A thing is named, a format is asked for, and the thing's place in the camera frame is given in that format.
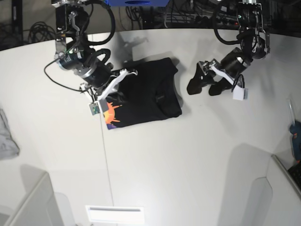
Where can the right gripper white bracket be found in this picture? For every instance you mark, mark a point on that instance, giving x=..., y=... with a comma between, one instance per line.
x=101, y=82

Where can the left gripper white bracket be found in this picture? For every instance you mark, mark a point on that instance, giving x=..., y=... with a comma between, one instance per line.
x=233, y=65

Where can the black T-shirt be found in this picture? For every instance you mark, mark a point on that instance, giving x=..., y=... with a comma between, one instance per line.
x=148, y=96

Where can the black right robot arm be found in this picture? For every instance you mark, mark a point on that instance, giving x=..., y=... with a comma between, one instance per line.
x=74, y=52

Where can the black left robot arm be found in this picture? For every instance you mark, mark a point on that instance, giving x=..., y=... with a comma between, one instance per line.
x=253, y=40

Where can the blue box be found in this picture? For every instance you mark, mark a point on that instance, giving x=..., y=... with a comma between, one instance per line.
x=135, y=3

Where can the blue glue gun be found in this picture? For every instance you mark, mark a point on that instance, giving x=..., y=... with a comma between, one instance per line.
x=295, y=131

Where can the grey cloth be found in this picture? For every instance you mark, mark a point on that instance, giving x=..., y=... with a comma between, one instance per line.
x=8, y=147

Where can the black keyboard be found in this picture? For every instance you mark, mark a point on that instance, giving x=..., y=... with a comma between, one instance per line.
x=295, y=172

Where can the white tray front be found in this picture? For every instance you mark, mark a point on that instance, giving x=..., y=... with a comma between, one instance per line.
x=116, y=215

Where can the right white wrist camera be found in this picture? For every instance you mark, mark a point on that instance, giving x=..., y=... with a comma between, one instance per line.
x=98, y=107

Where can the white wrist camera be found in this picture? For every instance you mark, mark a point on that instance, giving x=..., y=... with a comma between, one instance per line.
x=240, y=93
x=98, y=107

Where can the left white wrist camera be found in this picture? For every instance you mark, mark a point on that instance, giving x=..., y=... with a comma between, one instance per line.
x=240, y=93

